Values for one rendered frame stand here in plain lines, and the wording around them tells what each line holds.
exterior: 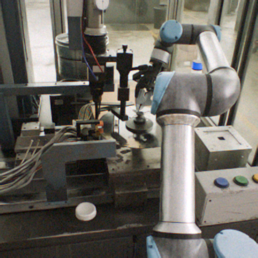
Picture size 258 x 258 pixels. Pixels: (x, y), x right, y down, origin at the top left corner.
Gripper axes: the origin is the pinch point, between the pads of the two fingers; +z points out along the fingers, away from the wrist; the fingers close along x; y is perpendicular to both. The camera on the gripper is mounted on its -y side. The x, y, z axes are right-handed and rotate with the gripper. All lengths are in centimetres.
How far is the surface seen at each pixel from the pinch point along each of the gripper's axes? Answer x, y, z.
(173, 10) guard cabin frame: 49, -65, -70
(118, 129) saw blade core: -9.3, 5.4, 10.5
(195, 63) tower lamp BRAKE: 13.5, 8.5, -25.6
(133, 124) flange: -4.3, 6.4, 6.5
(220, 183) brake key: 9.3, 43.1, 13.7
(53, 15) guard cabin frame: -15, -98, -37
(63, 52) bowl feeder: -14, -64, -15
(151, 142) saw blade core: -3.0, 18.7, 10.0
